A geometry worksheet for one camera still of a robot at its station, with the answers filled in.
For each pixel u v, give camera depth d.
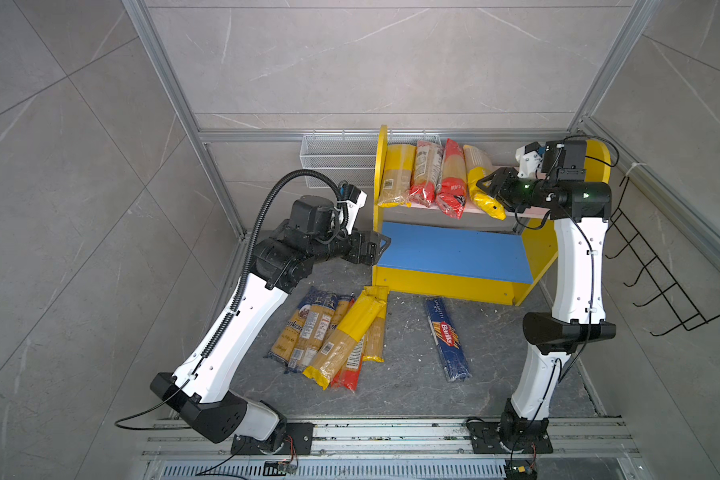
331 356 0.81
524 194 0.59
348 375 0.80
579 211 0.47
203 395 0.38
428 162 0.75
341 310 0.94
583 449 0.73
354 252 0.55
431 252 0.99
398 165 0.77
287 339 0.88
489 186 0.67
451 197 0.66
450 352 0.85
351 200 0.54
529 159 0.64
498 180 0.63
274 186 0.43
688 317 0.58
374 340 0.88
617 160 0.62
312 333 0.88
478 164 0.75
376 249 0.55
